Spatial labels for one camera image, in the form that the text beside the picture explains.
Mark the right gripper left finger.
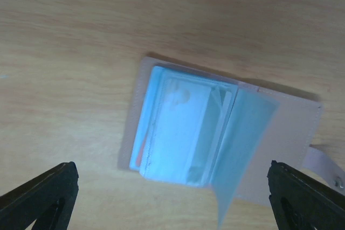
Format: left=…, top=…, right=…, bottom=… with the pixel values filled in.
left=1, top=162, right=79, bottom=229

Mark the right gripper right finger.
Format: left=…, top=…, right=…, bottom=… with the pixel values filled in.
left=267, top=161, right=344, bottom=230

